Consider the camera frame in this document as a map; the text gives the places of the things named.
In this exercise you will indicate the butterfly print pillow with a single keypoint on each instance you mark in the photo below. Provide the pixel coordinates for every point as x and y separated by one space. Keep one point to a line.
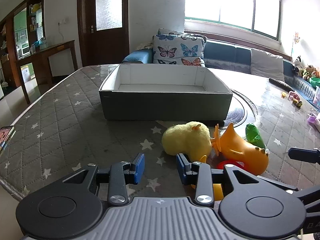
175 50
165 31

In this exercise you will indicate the brown plush toy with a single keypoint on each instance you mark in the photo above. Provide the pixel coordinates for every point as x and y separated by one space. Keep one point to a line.
308 71

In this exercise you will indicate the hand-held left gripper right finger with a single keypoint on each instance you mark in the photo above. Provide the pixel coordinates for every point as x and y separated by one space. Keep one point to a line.
181 168

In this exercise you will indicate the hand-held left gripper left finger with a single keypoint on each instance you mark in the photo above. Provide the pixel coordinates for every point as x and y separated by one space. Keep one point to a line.
138 167

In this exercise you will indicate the window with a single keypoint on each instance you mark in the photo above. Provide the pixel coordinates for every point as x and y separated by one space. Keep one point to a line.
225 0

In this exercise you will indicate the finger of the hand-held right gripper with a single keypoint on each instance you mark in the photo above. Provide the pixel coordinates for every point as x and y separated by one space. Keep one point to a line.
308 194
303 155

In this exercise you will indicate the pink toy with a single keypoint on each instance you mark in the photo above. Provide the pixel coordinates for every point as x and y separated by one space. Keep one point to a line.
294 95

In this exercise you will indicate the black remote control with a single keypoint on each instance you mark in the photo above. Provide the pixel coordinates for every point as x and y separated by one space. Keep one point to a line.
281 84

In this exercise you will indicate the orange rubber dinosaur toy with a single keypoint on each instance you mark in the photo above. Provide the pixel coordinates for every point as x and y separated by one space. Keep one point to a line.
246 152

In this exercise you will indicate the blue sofa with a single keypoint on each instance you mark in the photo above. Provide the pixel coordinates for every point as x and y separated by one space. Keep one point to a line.
225 52

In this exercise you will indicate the round glass turntable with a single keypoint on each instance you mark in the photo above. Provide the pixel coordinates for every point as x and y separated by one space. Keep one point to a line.
240 110

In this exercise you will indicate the red toy apple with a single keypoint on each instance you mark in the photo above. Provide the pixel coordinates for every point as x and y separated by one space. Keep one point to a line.
226 164

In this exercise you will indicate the clear plastic storage bin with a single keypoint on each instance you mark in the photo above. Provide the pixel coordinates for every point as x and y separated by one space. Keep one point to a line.
317 96

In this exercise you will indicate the green bowl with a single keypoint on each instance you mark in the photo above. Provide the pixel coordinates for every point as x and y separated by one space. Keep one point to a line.
315 81

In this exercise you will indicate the smartphone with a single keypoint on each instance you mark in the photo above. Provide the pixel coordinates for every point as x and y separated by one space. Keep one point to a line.
5 136

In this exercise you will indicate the black white plush dog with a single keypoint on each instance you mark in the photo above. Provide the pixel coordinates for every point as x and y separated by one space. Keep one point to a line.
297 63

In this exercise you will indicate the wall decoration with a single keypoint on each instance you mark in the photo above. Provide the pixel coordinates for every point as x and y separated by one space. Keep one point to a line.
296 37

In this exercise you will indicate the dark wooden door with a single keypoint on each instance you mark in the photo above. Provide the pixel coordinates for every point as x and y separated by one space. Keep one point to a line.
110 45

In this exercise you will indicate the wall socket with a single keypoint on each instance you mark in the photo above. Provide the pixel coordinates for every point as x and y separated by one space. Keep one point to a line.
63 21

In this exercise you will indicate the small yellow-orange toy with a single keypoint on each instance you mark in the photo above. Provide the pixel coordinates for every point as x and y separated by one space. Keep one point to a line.
217 191

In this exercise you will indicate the white cushion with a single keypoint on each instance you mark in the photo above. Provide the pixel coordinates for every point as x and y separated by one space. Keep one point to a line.
267 63

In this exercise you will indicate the grey cardboard box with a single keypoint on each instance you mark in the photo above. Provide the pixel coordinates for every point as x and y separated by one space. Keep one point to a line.
162 105

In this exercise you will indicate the yellow plush chick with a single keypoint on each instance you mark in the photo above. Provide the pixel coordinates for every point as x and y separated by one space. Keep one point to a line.
185 138

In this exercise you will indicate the yellow black toy car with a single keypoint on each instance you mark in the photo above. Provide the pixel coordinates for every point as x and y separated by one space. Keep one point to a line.
297 102

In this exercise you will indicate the wooden side table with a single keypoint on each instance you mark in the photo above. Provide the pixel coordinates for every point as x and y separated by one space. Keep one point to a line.
50 50

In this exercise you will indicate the green plastic toy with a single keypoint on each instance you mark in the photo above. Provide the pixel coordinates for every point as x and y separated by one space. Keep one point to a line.
253 136

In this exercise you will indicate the orange plush toy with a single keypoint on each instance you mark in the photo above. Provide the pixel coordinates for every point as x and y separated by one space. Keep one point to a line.
316 74

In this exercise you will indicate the wooden display cabinet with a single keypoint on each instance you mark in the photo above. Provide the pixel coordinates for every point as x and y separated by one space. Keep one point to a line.
10 42

